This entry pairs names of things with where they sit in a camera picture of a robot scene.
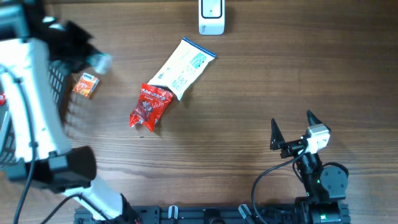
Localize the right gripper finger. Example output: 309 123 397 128
307 110 331 131
270 118 285 151

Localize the orange tissue pack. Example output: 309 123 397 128
72 73 100 99

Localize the red snack bag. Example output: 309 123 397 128
129 83 174 132

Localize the cream snack pouch blue seal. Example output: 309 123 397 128
148 37 216 100

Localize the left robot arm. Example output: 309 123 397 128
1 1 141 223

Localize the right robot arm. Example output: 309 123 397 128
270 110 351 223

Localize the white barcode scanner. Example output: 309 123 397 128
198 0 225 35

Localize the red candy bar wrapper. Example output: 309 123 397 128
0 92 6 106

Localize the grey plastic shopping basket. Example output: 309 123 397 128
1 60 70 170

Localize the right camera cable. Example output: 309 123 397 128
251 138 308 224

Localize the camera cable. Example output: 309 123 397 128
251 138 308 224
12 155 109 224

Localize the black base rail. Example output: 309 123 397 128
73 203 351 224

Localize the left camera cable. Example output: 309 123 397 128
12 155 109 224

